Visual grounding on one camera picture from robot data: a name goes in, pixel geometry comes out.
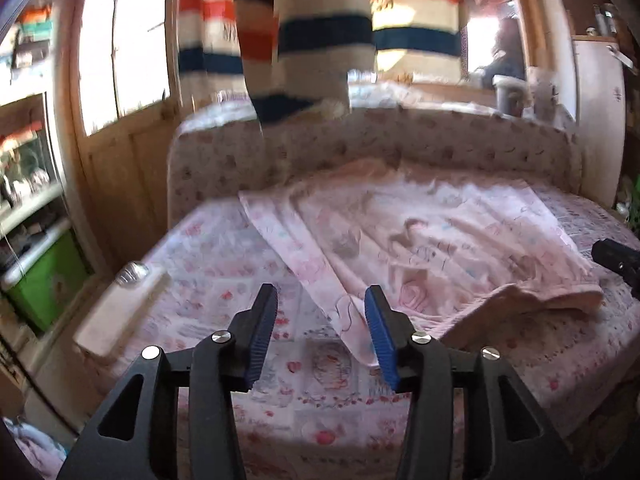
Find pink printed pants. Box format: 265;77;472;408
239;157;606;368

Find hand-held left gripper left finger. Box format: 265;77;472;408
56;283;279;480

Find wooden door with window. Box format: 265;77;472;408
70;0;182;271

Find phone in white case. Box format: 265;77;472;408
74;261;171;361

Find cluttered shelf unit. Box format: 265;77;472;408
0;90;76;261

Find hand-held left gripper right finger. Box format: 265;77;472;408
364;285;583;480

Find striped knitted sweater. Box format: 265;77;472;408
177;0;462;123

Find green storage box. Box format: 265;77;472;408
2;232;93;333

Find white printed cup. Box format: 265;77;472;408
525;67;558;122

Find grey cup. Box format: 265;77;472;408
492;74;526;116

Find padded printed backrest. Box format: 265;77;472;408
167;82;583;231

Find white cabinet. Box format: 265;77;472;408
572;35;628;206

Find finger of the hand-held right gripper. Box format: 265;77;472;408
591;239;640;298

